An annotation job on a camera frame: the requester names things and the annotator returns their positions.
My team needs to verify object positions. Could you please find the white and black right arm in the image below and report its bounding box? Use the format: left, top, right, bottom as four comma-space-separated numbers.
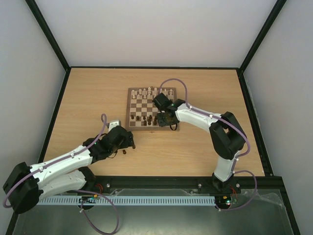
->
153, 97, 247, 192

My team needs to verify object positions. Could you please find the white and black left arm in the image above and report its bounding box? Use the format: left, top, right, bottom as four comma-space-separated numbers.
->
3, 125, 135, 214

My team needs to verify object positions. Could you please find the wooden folding chess board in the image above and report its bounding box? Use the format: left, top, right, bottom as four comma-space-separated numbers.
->
125, 87, 179, 132

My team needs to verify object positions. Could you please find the left electronics board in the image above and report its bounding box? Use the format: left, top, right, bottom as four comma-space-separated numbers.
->
78, 194, 101, 204

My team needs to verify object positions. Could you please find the electronics board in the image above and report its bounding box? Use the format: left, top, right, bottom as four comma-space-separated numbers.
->
216, 194, 238, 205
78, 194, 101, 204

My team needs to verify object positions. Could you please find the right electronics board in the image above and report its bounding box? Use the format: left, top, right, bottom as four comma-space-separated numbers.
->
216, 194, 238, 205

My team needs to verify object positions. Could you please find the black aluminium frame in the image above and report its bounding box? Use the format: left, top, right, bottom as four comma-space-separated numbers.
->
26, 0, 300, 235

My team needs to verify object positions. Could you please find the light blue slotted cable duct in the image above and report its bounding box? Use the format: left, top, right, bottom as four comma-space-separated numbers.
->
38, 195, 216, 206

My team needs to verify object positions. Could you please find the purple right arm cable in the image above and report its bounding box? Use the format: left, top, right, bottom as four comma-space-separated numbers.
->
160, 78, 258, 212

